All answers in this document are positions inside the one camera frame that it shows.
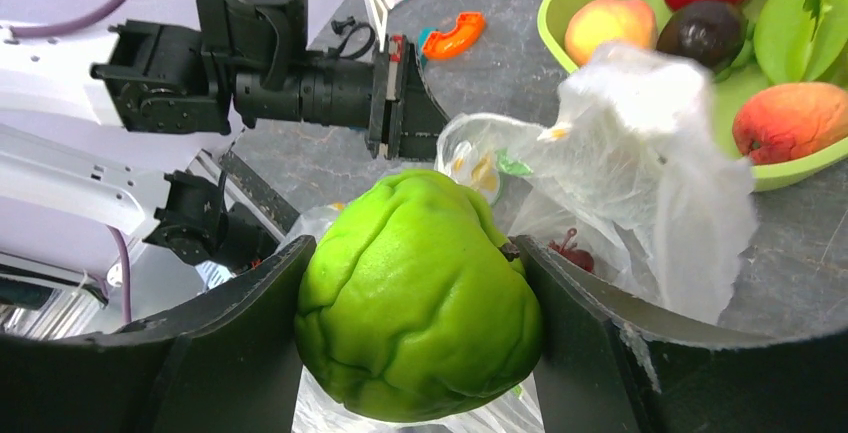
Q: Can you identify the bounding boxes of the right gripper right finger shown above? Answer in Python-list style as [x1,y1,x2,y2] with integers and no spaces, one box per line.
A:
[515,236,847,432]

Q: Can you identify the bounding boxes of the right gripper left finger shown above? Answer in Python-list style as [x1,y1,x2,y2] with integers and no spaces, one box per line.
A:
[1,236,315,432]

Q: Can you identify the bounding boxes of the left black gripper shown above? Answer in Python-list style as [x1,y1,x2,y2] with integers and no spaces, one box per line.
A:
[365,35,450,162]

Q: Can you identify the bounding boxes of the dark red grapes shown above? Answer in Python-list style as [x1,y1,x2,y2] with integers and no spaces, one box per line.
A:
[548,228,595,274]

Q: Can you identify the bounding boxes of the green fruit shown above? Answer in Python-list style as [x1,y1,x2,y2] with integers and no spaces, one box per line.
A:
[294,169,543,423]

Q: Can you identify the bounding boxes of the clear plastic bag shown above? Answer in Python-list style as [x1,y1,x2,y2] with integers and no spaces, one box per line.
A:
[294,43,757,432]

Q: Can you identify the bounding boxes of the green plastic tray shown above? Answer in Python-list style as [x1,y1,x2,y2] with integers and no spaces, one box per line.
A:
[537,0,847,192]

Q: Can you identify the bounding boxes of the orange peach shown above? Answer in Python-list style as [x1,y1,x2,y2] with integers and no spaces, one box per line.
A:
[732,82,847,165]
[564,0,658,66]

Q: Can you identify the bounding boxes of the green starfruit piece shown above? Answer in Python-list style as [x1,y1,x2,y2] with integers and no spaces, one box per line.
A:
[754,0,847,84]

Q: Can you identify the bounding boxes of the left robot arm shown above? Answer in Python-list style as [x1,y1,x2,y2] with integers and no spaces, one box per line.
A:
[1,0,449,271]

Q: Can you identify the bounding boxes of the lemon slice in bag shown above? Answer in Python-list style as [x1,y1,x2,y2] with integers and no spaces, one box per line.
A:
[448,141,502,205]

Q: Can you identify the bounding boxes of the dark purple fake plum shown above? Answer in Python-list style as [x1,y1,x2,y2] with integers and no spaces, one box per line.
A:
[655,0,749,73]

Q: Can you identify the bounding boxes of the orange curved toy piece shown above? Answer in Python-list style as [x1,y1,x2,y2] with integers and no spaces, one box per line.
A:
[423,11,486,61]

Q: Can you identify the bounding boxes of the teal long block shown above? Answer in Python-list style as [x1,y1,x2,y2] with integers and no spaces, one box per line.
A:
[417,28,436,68]

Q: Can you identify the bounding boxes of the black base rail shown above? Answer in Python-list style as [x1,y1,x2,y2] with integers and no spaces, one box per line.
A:
[219,151,300,234]

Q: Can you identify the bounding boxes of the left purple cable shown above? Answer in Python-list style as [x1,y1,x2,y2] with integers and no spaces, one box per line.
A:
[9,0,167,325]

